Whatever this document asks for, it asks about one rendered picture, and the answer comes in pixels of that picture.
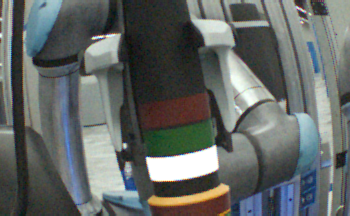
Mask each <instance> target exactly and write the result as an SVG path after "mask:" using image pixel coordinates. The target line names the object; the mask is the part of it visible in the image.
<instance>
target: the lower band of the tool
mask: <svg viewBox="0 0 350 216"><path fill-rule="evenodd" d="M227 191H229V187H228V186H226V185H224V184H221V183H220V185H219V186H218V187H217V188H215V189H212V190H210V191H207V192H203V193H198V194H193V195H189V196H183V197H176V198H163V197H155V196H154V195H153V196H152V197H151V198H149V199H148V203H149V204H150V205H154V206H174V205H188V204H193V203H197V202H201V201H205V200H207V199H211V198H215V197H218V196H220V195H223V194H224V193H225V192H227Z"/></svg>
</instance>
